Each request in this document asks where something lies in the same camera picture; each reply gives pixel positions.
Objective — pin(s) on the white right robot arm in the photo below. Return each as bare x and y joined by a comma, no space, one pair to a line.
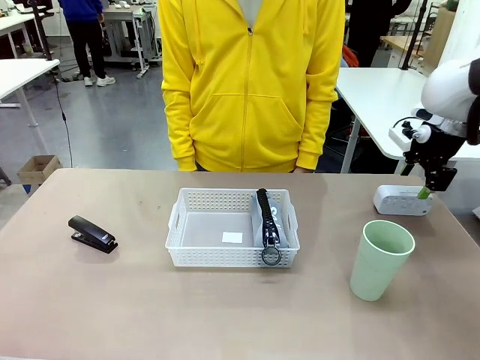
446,90

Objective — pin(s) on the tall cardboard box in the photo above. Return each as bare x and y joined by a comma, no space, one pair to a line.
442,30

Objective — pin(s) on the white paper label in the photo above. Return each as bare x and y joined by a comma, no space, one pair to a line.
232,237

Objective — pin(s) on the large white curved table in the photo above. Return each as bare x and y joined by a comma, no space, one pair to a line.
378,97

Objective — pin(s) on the white desk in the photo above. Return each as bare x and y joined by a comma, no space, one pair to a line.
15,22

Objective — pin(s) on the white electronic button box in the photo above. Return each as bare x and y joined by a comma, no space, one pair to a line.
397,204

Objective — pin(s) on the black tripod pole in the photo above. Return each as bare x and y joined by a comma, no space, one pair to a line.
414,33

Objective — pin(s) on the right forearm in yellow sleeve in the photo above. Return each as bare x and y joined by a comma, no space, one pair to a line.
180,131

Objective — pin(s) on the wooden table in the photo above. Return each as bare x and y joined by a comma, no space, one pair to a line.
401,43

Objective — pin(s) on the black stapler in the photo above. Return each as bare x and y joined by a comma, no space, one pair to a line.
92,233

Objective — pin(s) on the white perforated plastic basket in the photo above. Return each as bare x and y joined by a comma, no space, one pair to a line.
210,258

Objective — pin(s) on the person in black clothes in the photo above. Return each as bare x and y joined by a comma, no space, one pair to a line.
371,30

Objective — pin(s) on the grey metal workbench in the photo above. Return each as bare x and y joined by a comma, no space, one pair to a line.
131,15

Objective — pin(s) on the white table with round leg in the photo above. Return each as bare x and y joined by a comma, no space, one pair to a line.
22,75

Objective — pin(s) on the grey pencil case black zipper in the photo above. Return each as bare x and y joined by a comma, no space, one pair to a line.
275,221

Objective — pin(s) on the person torso yellow hoodie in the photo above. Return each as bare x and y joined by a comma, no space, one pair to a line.
247,93

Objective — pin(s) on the person in blue sweater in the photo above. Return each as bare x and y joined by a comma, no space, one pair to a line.
88,33

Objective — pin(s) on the left forearm in yellow sleeve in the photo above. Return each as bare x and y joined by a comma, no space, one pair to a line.
317,131

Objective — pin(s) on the open cardboard box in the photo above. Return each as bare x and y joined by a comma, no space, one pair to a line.
37,168

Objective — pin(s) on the person's left hand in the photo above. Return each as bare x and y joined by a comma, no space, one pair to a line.
300,170

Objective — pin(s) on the light green plastic cup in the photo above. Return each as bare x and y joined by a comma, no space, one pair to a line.
375,273

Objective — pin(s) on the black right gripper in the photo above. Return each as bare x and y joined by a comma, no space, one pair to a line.
438,148

